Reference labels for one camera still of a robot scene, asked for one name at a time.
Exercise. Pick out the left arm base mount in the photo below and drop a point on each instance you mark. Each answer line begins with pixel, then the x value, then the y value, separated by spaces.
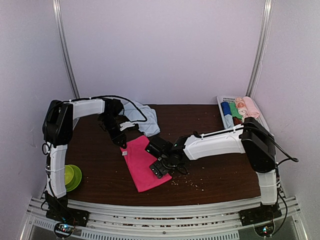
pixel 70 216

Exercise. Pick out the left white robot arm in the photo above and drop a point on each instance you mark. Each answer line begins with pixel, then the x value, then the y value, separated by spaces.
pixel 58 128

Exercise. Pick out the green plate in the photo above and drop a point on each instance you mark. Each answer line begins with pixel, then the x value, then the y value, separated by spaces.
pixel 77 178

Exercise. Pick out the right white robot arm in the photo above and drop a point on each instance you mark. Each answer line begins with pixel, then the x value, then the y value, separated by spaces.
pixel 249 138

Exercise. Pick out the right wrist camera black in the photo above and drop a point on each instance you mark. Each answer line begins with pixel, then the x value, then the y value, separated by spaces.
pixel 159 147

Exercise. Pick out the light pink rolled towel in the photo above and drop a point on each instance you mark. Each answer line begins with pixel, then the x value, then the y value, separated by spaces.
pixel 252 111

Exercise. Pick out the cartoon print rolled towel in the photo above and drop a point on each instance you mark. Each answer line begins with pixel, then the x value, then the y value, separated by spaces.
pixel 241 106

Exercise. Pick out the right aluminium post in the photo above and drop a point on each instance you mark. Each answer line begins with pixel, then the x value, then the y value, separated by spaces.
pixel 261 48

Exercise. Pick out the left aluminium post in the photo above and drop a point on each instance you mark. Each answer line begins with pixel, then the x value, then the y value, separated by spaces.
pixel 64 47

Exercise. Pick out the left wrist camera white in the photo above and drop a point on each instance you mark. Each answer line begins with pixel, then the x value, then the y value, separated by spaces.
pixel 128 126

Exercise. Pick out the aluminium post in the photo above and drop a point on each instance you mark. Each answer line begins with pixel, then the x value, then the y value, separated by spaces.
pixel 261 48
pixel 64 47

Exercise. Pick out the aluminium front rail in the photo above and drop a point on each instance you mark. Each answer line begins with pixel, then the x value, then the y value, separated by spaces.
pixel 216 221

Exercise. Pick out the magenta pink towel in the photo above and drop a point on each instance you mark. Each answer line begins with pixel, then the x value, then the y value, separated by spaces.
pixel 138 162

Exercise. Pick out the green rolled towel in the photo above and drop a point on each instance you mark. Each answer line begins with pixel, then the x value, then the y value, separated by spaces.
pixel 234 111

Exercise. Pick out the light blue rolled towel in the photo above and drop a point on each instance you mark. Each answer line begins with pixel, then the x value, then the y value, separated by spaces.
pixel 228 121

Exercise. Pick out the green bowl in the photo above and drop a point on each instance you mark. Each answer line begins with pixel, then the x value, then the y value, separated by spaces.
pixel 69 175

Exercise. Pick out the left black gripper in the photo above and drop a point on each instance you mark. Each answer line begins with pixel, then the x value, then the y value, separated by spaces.
pixel 117 138

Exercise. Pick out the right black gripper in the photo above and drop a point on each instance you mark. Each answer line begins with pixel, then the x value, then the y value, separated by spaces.
pixel 159 171

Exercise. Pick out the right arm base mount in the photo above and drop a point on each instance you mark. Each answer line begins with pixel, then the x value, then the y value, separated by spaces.
pixel 262 213

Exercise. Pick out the dark red rolled towel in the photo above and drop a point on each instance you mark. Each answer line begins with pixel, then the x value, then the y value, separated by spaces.
pixel 237 121

